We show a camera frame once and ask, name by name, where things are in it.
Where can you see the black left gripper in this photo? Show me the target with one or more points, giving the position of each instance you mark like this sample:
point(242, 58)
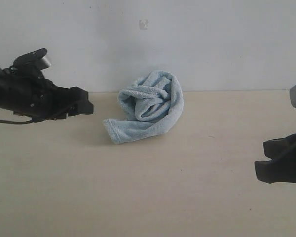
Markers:
point(34, 96)

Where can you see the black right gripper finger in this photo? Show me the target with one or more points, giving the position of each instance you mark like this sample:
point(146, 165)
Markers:
point(281, 168)
point(274, 147)

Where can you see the light blue terry towel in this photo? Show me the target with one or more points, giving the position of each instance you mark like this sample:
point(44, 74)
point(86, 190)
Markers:
point(152, 106)

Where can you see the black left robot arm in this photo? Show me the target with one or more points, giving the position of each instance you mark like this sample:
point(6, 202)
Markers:
point(25, 91)

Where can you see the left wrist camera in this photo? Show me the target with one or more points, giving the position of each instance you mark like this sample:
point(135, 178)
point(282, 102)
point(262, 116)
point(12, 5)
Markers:
point(37, 58)

